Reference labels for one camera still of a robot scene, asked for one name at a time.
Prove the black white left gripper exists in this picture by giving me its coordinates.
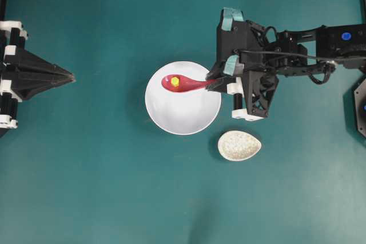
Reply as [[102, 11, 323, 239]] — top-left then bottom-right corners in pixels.
[[1, 21, 75, 129]]

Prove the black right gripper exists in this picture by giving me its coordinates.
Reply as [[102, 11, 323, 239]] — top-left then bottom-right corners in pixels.
[[205, 7, 279, 121]]

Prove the yellow hexagonal prism block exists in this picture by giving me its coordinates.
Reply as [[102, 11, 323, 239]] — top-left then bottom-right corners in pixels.
[[170, 76, 180, 87]]

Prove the red plastic spoon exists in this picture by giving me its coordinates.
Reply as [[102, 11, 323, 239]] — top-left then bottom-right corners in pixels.
[[161, 74, 208, 93]]

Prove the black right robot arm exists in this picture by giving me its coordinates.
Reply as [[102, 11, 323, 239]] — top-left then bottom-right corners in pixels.
[[205, 7, 365, 121]]

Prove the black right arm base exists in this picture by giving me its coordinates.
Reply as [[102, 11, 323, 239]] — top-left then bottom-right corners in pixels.
[[343, 76, 365, 143]]

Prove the white round bowl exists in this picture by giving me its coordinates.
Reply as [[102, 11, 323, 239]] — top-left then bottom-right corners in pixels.
[[145, 61, 221, 135]]

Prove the speckled egg-shaped dish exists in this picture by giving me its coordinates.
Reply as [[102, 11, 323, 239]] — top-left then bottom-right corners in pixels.
[[217, 130, 262, 162]]

